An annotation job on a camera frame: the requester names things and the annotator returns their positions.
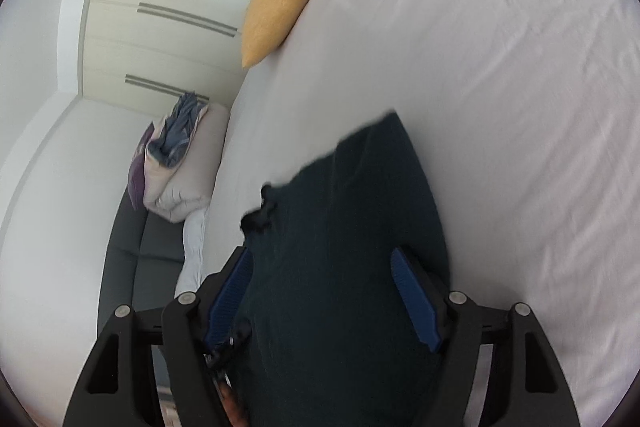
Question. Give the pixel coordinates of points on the blue crumpled cloth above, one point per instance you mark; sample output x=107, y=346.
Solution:
x=177, y=132

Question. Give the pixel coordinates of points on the cream wardrobe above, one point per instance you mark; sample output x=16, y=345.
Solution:
x=135, y=52

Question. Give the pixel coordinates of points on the dark green towel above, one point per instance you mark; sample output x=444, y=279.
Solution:
x=345, y=267

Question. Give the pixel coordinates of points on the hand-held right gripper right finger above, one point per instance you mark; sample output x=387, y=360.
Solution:
x=416, y=297

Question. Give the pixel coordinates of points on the folded beige duvet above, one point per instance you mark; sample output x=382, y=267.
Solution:
x=192, y=172

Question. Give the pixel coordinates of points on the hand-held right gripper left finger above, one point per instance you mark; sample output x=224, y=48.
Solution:
x=229, y=297

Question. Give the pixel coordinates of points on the grey sofa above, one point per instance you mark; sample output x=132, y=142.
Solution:
x=130, y=267

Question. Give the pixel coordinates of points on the purple cushion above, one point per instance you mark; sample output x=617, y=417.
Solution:
x=136, y=179

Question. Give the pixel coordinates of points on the white bed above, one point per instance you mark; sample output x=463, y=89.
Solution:
x=500, y=117

